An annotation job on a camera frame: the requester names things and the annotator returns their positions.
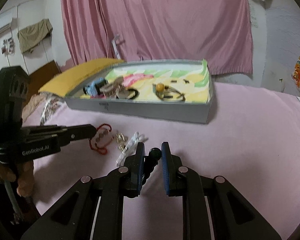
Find brown wooden headboard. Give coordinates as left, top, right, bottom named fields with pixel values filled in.
left=25, top=61, right=61, bottom=104

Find olive green hanging cloth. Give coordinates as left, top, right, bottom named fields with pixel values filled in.
left=17, top=18, right=53, bottom=54

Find white hair clip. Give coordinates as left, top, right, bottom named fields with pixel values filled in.
left=116, top=132, right=148, bottom=167

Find black braided hair tie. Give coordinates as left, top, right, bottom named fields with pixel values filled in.
left=116, top=87, right=140, bottom=100

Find yellow pillow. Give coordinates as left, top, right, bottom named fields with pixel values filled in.
left=38, top=58, right=125, bottom=98

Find pink curtain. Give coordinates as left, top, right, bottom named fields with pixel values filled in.
left=61, top=0, right=253, bottom=75

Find white air conditioner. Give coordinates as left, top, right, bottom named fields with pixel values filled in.
left=0, top=17, right=16, bottom=37

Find white window handle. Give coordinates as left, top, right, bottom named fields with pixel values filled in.
left=111, top=34, right=125, bottom=60

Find beige claw hair clip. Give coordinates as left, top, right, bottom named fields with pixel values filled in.
left=100, top=76, right=126, bottom=98

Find gold charm pendant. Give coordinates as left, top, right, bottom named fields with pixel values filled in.
left=115, top=133, right=128, bottom=151

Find black wavy hair clip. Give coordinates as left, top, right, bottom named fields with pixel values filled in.
left=142, top=147, right=162, bottom=185

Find hair tie with yellow bead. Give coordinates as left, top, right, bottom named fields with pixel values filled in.
left=152, top=82, right=186, bottom=103

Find grey tray with cartoon liner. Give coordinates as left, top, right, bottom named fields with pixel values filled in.
left=65, top=59, right=213, bottom=124

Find person's left hand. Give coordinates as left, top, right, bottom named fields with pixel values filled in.
left=0, top=161, right=34, bottom=197

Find wall socket with plugs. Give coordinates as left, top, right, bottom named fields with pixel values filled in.
left=1, top=37, right=15, bottom=55

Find pink bed sheet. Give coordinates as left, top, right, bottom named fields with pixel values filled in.
left=33, top=83, right=300, bottom=239

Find blue scrunchie hair clip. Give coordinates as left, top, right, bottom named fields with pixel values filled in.
left=83, top=77, right=108, bottom=97

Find red beaded bracelet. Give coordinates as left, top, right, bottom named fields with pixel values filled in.
left=88, top=122, right=114, bottom=156

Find floral blanket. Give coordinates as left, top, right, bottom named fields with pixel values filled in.
left=21, top=92, right=65, bottom=126

